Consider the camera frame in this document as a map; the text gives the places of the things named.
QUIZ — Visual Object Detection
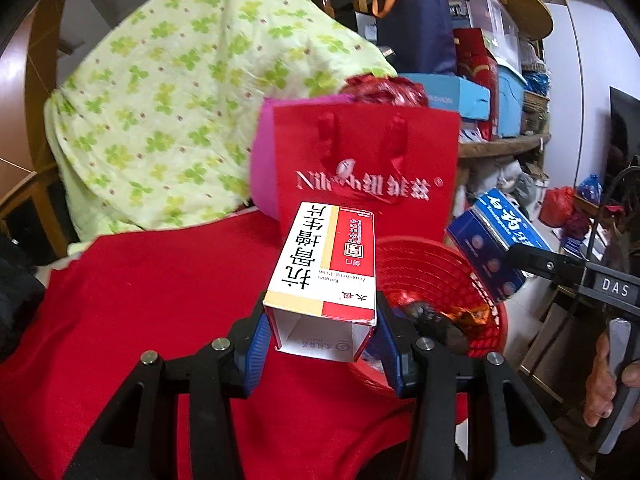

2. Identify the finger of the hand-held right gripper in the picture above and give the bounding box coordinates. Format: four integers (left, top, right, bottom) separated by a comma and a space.
505, 242, 588, 286

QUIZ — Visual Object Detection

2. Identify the small blue plastic bag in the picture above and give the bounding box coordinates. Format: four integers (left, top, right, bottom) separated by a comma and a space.
576, 174, 603, 202

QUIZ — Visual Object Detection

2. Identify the round wooden shelf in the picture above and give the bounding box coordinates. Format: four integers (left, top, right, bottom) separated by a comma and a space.
457, 0, 553, 161

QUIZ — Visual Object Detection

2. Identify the light blue shoebox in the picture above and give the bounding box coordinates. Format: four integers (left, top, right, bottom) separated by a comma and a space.
395, 74, 492, 122

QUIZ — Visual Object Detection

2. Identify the blue toothpaste box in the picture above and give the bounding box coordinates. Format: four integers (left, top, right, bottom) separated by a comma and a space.
446, 187, 553, 303

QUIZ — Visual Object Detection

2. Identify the red gift box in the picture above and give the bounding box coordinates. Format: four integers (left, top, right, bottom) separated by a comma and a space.
454, 27, 501, 138

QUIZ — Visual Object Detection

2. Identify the red fleece blanket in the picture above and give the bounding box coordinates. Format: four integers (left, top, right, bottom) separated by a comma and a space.
0, 207, 471, 480

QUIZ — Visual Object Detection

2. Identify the black cable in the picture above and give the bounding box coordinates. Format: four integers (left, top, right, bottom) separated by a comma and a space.
584, 156, 640, 271

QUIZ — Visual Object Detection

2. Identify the red paper gift bag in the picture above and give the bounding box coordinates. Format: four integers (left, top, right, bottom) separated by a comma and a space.
276, 100, 462, 256

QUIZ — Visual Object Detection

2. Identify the black television screen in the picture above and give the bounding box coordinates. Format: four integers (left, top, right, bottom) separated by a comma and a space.
609, 86, 640, 183

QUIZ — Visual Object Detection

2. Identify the red plastic mesh basket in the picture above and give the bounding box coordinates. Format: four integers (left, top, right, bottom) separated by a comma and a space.
347, 236, 510, 396

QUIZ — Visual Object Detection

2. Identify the shiny red orange wrapper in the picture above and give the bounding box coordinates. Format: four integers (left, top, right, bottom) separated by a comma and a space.
440, 309, 496, 333

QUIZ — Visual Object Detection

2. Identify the clear plastic storage box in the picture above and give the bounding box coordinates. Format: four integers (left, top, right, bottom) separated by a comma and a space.
450, 0, 521, 73

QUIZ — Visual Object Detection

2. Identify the blue plastic storage bin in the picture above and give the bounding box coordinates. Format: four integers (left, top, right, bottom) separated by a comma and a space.
495, 66, 527, 139

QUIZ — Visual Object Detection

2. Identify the navy bag with orange handles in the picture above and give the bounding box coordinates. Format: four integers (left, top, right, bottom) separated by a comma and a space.
370, 0, 457, 77

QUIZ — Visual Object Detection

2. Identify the person's right hand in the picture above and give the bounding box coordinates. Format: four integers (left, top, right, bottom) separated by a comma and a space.
582, 330, 640, 428

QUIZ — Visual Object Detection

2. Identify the wooden column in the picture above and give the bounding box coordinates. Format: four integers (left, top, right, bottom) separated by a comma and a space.
0, 20, 31, 181

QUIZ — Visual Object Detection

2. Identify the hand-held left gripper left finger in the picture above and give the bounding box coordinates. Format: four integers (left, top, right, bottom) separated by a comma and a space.
62, 305, 273, 480

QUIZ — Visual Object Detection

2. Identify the wicker basket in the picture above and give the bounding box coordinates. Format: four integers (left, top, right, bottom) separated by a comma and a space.
522, 89, 551, 133

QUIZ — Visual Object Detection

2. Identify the green clover print quilt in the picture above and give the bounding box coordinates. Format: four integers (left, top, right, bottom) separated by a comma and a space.
44, 0, 398, 256

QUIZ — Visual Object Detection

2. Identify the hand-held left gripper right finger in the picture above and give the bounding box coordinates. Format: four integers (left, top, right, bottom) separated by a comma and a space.
372, 292, 583, 480

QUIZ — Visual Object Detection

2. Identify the red plastic bag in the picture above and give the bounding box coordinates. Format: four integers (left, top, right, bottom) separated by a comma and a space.
539, 186, 576, 229

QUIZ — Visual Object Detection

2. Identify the white red medicine box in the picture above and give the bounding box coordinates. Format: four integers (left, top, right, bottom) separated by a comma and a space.
262, 201, 378, 363

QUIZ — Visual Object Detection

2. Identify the shiny red foil bundle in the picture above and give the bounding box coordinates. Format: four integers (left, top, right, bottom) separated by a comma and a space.
341, 74, 430, 109

